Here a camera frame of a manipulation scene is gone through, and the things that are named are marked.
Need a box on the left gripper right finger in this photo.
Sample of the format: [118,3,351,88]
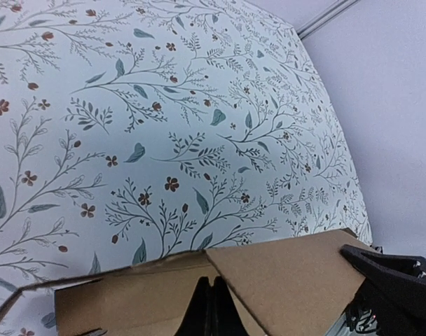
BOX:
[340,244,426,335]

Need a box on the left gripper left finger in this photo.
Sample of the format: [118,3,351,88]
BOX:
[179,276,249,336]

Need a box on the brown cardboard box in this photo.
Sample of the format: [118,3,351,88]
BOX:
[0,227,377,336]

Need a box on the floral patterned table mat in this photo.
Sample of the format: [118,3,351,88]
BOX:
[0,1,373,335]

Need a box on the right aluminium frame post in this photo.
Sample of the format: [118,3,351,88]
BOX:
[296,0,360,40]

